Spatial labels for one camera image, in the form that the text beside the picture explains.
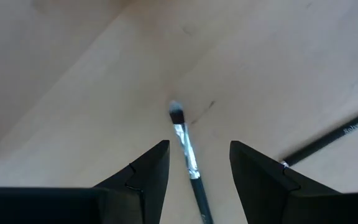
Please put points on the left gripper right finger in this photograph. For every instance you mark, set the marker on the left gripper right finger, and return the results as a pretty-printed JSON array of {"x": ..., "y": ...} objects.
[{"x": 266, "y": 193}]

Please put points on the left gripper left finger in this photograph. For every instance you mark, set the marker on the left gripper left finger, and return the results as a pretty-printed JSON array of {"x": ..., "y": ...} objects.
[{"x": 148, "y": 186}]

